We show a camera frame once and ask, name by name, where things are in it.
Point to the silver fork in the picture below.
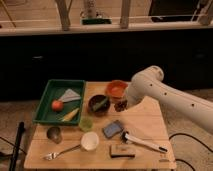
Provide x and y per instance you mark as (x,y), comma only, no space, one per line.
(54,155)

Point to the brown wooden block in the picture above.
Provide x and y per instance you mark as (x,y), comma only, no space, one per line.
(121,150)

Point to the small green cup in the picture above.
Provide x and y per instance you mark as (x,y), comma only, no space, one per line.
(86,124)

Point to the black pole stand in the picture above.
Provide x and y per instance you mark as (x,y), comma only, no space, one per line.
(16,147)

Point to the dark metal cup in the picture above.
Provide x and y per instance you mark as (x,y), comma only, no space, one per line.
(54,134)

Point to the grey folded cloth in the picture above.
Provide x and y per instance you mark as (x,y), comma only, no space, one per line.
(69,95)

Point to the orange bowl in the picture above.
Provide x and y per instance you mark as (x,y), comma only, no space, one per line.
(116,88)

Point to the white paper cup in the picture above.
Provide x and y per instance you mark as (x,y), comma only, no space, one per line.
(90,141)

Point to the green vegetable in bowl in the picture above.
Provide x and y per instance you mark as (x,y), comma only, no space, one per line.
(99,104)

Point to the green plastic tray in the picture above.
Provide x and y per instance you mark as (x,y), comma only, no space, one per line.
(54,89)

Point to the red tomato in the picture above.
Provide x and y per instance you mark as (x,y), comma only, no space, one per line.
(57,105)

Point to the yellow corn cob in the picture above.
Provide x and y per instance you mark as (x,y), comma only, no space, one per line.
(70,115)

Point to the green base object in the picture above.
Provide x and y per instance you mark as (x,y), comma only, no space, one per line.
(95,21)

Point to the blue sponge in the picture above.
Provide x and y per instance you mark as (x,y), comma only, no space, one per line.
(112,129)

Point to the dark red grape bunch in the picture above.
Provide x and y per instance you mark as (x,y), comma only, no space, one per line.
(120,106)

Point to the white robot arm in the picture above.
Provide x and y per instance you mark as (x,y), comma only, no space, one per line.
(148,82)

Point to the dark brown bowl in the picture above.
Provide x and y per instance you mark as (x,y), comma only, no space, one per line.
(101,111)

